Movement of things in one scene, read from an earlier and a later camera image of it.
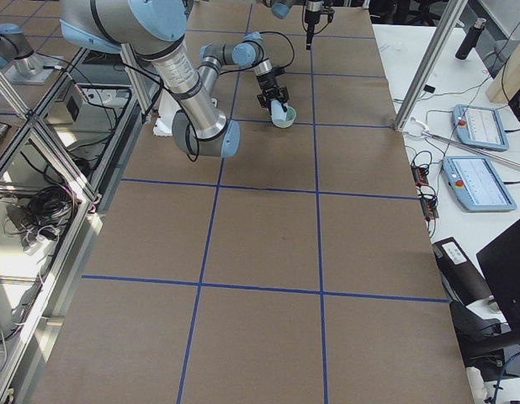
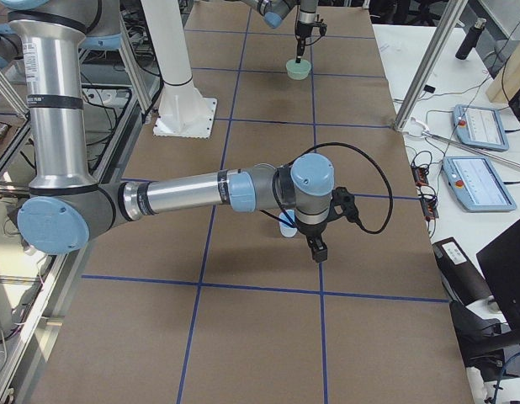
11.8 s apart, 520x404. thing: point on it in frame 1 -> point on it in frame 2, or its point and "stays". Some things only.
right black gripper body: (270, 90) -> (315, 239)
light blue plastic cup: (278, 112) -> (288, 231)
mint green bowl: (291, 114) -> (298, 71)
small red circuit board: (420, 175) stays
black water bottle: (467, 45) stays
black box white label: (462, 281) stays
